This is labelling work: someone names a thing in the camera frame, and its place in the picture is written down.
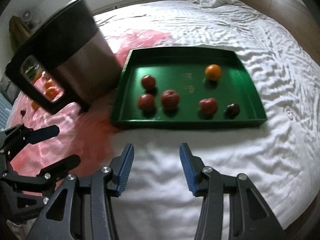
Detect pink plastic sheet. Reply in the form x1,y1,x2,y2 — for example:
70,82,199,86
8,91,162,177

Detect white bed duvet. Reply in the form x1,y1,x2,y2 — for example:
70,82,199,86
94,0,319,239

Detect black and steel appliance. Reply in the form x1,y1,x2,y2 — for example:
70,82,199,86
5,0,122,114

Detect dark purple fruit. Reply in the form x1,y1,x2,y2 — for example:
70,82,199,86
225,103,240,119

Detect red fruit right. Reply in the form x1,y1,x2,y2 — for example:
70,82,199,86
199,98,218,115

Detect red fruit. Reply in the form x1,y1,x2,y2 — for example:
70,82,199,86
160,90,180,109
199,98,218,115
137,94,155,111
141,75,156,90

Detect white fan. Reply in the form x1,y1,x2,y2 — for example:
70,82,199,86
21,10,32,22

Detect red fruit lower left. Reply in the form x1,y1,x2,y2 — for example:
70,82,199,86
137,94,155,111

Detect red fruit centre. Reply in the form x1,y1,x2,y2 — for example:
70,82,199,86
160,90,180,109

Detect red fruit upper left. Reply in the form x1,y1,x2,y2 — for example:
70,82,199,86
141,75,156,90

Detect orange tangerine in tray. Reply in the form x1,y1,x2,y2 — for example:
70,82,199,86
204,64,222,81

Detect green rectangular tray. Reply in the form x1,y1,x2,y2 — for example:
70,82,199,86
110,47,267,130

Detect wooden headboard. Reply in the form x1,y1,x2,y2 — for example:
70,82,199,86
239,0,319,63

